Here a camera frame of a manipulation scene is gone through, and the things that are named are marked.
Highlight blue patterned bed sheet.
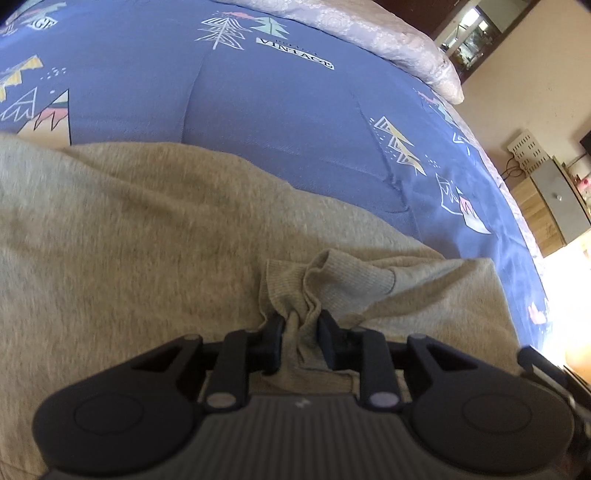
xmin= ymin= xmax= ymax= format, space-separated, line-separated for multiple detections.
xmin=1 ymin=1 xmax=549 ymax=347

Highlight grey sweatpants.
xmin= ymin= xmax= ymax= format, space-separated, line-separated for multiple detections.
xmin=1 ymin=134 xmax=519 ymax=479

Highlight white perforated wall box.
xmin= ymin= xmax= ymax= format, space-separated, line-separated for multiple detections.
xmin=507 ymin=130 xmax=551 ymax=175

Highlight black wall television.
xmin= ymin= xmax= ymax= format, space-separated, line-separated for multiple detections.
xmin=580 ymin=131 xmax=591 ymax=155

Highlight white rolled quilt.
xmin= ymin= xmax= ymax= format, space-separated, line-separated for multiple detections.
xmin=236 ymin=0 xmax=465 ymax=105

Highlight wood and grey cabinet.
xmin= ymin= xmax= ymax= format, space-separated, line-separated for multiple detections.
xmin=511 ymin=159 xmax=590 ymax=257

